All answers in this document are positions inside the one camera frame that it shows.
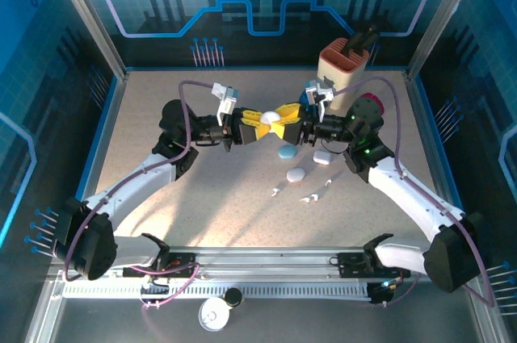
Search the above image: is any black knife handle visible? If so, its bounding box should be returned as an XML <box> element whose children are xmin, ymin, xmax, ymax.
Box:
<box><xmin>357</xmin><ymin>24</ymin><xmax>380</xmax><ymax>52</ymax></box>
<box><xmin>346</xmin><ymin>31</ymin><xmax>367</xmax><ymax>56</ymax></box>

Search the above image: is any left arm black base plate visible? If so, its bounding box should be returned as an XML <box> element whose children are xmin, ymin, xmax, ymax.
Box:
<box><xmin>122</xmin><ymin>252</ymin><xmax>200</xmax><ymax>279</ymax></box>

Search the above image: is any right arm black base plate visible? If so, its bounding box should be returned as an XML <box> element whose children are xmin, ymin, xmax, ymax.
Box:
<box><xmin>337</xmin><ymin>252</ymin><xmax>412</xmax><ymax>279</ymax></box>

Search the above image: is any white slotted cable duct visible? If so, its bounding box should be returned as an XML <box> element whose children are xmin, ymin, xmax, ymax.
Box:
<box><xmin>62</xmin><ymin>284</ymin><xmax>372</xmax><ymax>300</ymax></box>

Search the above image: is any white oval earbud case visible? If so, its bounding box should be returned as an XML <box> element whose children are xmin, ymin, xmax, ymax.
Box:
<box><xmin>285</xmin><ymin>166</ymin><xmax>306</xmax><ymax>183</ymax></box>

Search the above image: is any aluminium mounting rail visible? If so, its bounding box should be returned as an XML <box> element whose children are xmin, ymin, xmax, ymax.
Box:
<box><xmin>46</xmin><ymin>248</ymin><xmax>488</xmax><ymax>279</ymax></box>

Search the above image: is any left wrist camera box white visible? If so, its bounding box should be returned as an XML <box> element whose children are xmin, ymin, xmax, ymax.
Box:
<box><xmin>211</xmin><ymin>82</ymin><xmax>239</xmax><ymax>126</ymax></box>

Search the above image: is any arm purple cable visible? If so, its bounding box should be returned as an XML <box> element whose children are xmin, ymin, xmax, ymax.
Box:
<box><xmin>331</xmin><ymin>75</ymin><xmax>497</xmax><ymax>308</ymax></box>
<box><xmin>62</xmin><ymin>79</ymin><xmax>201</xmax><ymax>311</ymax></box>

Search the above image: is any white round lid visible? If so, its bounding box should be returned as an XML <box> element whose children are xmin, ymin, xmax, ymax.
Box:
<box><xmin>198</xmin><ymin>297</ymin><xmax>232</xmax><ymax>333</ymax></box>

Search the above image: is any beige knife block orange top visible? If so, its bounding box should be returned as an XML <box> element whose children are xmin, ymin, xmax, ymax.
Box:
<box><xmin>316</xmin><ymin>38</ymin><xmax>369</xmax><ymax>114</ymax></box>

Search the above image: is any black electronics box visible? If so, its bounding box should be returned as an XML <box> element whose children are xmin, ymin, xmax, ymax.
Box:
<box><xmin>369</xmin><ymin>280</ymin><xmax>399</xmax><ymax>307</ymax></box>

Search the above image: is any magenta plastic bowl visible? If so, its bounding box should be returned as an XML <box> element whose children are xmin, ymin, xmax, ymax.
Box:
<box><xmin>360</xmin><ymin>92</ymin><xmax>385</xmax><ymax>115</ymax></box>

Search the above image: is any aluminium frame post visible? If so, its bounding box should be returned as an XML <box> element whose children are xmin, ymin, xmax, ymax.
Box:
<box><xmin>44</xmin><ymin>0</ymin><xmax>129</xmax><ymax>81</ymax></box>
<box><xmin>405</xmin><ymin>0</ymin><xmax>484</xmax><ymax>81</ymax></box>

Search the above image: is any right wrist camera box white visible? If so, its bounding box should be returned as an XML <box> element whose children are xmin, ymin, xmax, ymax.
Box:
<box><xmin>303</xmin><ymin>78</ymin><xmax>336</xmax><ymax>122</ymax></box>

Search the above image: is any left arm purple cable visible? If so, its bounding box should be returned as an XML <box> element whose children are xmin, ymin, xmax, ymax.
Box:
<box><xmin>62</xmin><ymin>79</ymin><xmax>201</xmax><ymax>311</ymax></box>

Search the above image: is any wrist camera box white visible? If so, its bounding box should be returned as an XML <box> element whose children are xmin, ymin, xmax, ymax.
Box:
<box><xmin>211</xmin><ymin>82</ymin><xmax>239</xmax><ymax>126</ymax></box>
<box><xmin>303</xmin><ymin>78</ymin><xmax>336</xmax><ymax>122</ymax></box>

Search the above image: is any aluminium table side rail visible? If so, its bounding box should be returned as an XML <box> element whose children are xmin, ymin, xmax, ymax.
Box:
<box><xmin>405</xmin><ymin>70</ymin><xmax>464</xmax><ymax>249</ymax></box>
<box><xmin>72</xmin><ymin>70</ymin><xmax>129</xmax><ymax>249</ymax></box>

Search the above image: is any black round cap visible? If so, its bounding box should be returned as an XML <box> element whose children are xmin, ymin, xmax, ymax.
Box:
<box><xmin>224</xmin><ymin>287</ymin><xmax>244</xmax><ymax>307</ymax></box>

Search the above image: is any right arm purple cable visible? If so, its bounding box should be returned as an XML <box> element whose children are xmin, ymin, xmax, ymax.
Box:
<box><xmin>331</xmin><ymin>75</ymin><xmax>497</xmax><ymax>308</ymax></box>

